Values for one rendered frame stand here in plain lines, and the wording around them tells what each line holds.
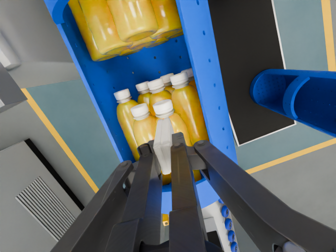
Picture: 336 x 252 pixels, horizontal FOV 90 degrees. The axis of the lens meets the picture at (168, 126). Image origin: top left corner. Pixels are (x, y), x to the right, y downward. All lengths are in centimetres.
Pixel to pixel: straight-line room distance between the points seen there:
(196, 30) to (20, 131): 196
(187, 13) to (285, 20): 152
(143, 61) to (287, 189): 215
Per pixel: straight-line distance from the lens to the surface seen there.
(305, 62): 190
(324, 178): 255
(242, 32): 146
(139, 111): 37
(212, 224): 85
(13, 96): 61
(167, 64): 52
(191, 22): 29
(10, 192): 178
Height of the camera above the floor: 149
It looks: 70 degrees down
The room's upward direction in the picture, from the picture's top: 177 degrees clockwise
